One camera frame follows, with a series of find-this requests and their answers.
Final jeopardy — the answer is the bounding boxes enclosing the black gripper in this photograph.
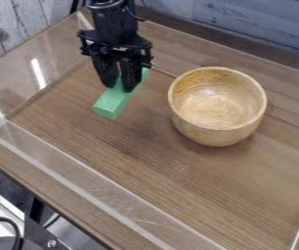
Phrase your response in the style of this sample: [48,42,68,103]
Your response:
[77,4,152,93]

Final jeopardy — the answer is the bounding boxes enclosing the green rectangular block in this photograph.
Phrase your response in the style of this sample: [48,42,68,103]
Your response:
[92,68,149,119]

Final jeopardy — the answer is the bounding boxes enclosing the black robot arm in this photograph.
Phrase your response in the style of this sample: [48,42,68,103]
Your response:
[77,0,153,93]

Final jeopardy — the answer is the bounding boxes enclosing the light wooden bowl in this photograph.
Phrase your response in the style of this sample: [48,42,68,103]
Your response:
[168,66,268,146]

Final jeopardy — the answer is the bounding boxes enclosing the clear acrylic corner bracket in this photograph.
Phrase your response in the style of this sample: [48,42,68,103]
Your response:
[77,12,93,30]

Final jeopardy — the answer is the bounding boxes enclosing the clear acrylic tray wall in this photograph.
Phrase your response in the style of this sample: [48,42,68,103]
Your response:
[0,13,299,250]

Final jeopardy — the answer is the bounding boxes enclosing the black metal bracket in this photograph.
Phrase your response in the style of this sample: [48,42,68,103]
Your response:
[23,198,71,250]

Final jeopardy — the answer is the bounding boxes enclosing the black cable loop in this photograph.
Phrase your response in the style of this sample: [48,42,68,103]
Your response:
[0,216,25,250]

